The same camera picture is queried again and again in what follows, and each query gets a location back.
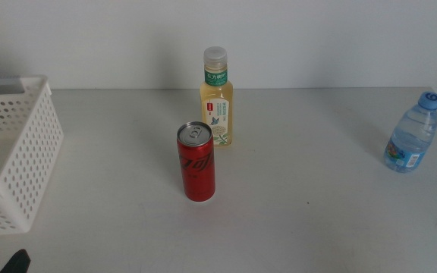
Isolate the red cola can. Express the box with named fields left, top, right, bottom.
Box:
left=176, top=121, right=216, bottom=202

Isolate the yellow tea bottle green label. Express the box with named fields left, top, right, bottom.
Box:
left=200, top=45, right=234, bottom=148

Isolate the clear water bottle blue cap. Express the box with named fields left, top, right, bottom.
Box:
left=383, top=91, right=437, bottom=174

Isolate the white perforated plastic basket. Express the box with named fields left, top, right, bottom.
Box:
left=0, top=74, right=64, bottom=238

